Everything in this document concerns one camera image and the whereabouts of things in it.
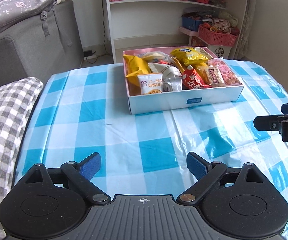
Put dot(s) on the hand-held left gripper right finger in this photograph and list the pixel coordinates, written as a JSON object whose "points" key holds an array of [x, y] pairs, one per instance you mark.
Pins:
{"points": [[196, 167]]}

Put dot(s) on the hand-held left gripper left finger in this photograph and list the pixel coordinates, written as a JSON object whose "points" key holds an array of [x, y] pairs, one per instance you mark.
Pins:
{"points": [[91, 167]]}

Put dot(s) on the pink clear candy packet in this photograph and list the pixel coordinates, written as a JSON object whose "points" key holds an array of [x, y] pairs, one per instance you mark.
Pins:
{"points": [[225, 73]]}

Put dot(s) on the clear brown cake packet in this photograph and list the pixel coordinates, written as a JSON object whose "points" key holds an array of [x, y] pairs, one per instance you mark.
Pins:
{"points": [[212, 76]]}

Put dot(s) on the silver box pink inside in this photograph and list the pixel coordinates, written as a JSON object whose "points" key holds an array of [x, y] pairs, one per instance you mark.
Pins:
{"points": [[159, 103]]}

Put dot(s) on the red snack packet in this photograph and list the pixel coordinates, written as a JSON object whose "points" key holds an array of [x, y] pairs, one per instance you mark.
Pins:
{"points": [[192, 80], [162, 61]]}

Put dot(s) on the silver snack packet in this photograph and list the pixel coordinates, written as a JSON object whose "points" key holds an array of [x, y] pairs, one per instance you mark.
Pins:
{"points": [[171, 83]]}

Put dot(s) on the orange white biscuit packet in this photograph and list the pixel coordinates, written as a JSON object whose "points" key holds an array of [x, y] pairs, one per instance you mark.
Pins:
{"points": [[150, 83]]}

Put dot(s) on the yellow chips packet blue label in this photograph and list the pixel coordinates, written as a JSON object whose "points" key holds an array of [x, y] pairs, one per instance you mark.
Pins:
{"points": [[189, 56]]}

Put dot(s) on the blue checkered tablecloth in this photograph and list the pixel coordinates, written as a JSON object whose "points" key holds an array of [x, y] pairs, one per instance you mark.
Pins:
{"points": [[96, 130]]}

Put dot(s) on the white stool box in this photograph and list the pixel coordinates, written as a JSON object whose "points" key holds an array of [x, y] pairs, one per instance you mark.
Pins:
{"points": [[220, 51]]}

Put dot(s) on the floral curtain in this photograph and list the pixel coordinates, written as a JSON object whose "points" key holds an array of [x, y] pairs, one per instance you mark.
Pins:
{"points": [[245, 30]]}

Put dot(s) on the grey checkered cushion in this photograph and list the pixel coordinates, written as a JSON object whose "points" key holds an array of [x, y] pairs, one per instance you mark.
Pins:
{"points": [[4, 130]]}

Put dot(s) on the large pink basket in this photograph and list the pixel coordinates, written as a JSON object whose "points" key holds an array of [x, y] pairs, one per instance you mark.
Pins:
{"points": [[217, 38]]}

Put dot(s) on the pink rack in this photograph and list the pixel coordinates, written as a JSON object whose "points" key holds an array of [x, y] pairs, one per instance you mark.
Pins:
{"points": [[187, 31]]}

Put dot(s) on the blue basket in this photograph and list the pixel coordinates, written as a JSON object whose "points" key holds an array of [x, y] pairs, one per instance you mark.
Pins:
{"points": [[191, 25]]}

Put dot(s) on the grey sofa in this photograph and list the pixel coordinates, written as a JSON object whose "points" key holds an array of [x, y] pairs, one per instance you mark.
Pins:
{"points": [[34, 55]]}

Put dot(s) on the white bookshelf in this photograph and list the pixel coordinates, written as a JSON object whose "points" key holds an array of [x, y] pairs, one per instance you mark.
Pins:
{"points": [[146, 22]]}

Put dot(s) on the grey floral backpack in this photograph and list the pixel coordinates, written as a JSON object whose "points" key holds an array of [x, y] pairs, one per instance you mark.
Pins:
{"points": [[14, 5]]}

